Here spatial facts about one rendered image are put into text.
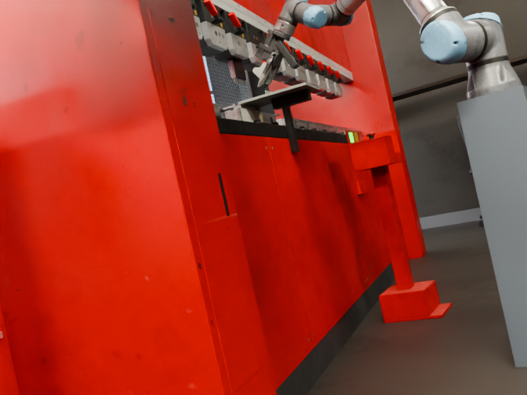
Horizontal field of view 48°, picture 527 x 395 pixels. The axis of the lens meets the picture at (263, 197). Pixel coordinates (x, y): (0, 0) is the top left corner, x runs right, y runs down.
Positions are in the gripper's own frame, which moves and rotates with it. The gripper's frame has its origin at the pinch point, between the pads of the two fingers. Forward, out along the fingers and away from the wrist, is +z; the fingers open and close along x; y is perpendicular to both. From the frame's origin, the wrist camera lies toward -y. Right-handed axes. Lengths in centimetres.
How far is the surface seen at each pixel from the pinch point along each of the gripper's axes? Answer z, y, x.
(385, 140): 0, -45, -37
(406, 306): 58, -85, -37
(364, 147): 7, -38, -38
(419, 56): -71, 21, -410
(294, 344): 64, -61, 41
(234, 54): -5.8, 13.0, 7.9
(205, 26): -10.8, 16.4, 29.8
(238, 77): 1.5, 10.1, 1.7
